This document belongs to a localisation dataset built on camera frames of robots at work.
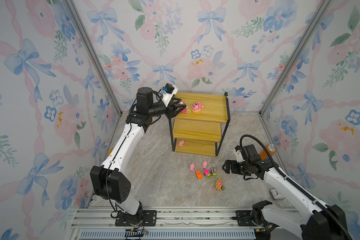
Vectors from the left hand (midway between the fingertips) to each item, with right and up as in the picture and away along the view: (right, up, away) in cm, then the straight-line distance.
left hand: (183, 101), depth 70 cm
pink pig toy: (+13, -35, +21) cm, 43 cm away
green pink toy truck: (+14, -39, +16) cm, 45 cm away
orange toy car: (+9, -40, +17) cm, 44 cm away
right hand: (+26, -34, +13) cm, 45 cm away
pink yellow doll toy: (+20, -43, +10) cm, 49 cm away
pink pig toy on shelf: (-1, -23, +28) cm, 36 cm away
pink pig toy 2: (+6, -36, +20) cm, 42 cm away
